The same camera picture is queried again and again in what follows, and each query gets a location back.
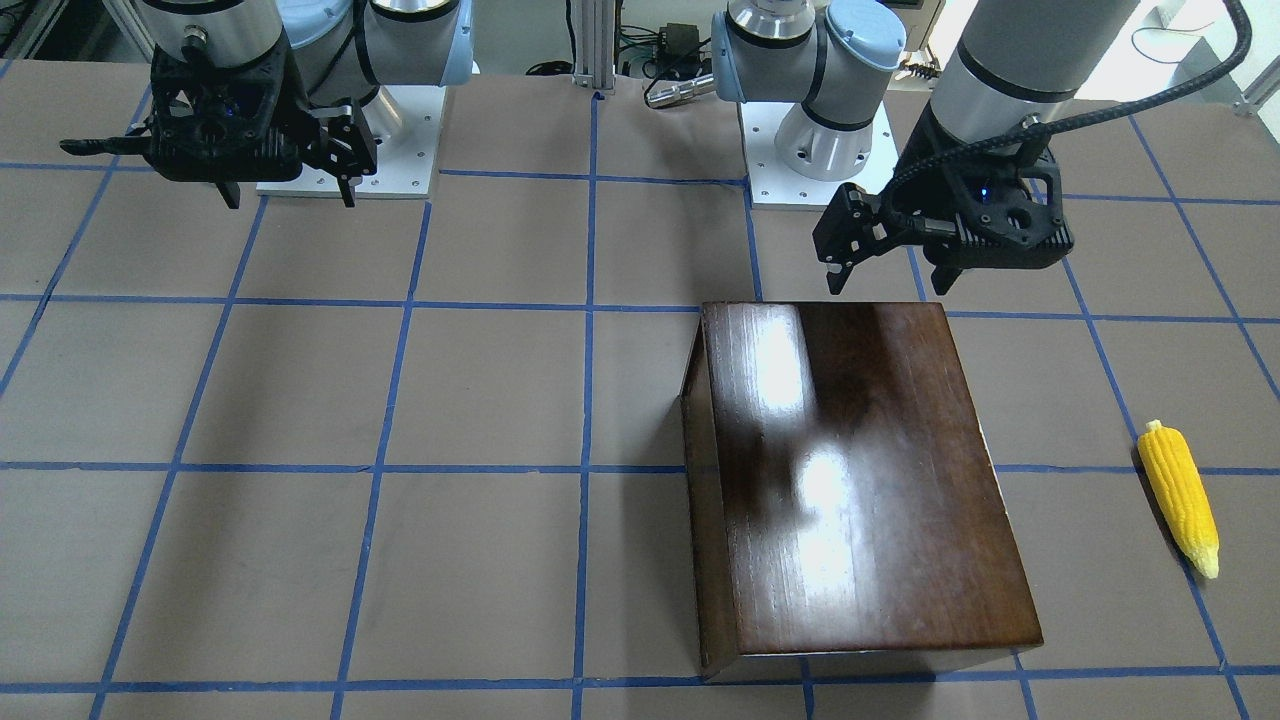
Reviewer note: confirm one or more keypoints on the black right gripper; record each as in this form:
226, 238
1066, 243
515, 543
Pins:
302, 108

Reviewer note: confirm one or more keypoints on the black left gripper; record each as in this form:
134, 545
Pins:
932, 188

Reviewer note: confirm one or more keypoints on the yellow toy corn cob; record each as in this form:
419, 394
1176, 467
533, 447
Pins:
1179, 490

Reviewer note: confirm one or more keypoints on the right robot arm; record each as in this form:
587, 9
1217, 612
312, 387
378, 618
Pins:
329, 98

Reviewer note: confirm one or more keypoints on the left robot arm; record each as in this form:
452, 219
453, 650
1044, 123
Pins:
1014, 71

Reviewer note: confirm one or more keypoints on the dark wooden drawer cabinet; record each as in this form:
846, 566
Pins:
846, 518

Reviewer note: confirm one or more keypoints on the silver cylindrical tool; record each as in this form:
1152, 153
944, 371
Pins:
680, 93

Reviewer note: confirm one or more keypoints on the black power adapter box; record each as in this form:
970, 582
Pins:
675, 41

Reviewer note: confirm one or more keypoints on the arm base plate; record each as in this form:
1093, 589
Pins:
776, 186
406, 121

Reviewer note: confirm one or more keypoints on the aluminium frame post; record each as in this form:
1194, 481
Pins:
593, 27

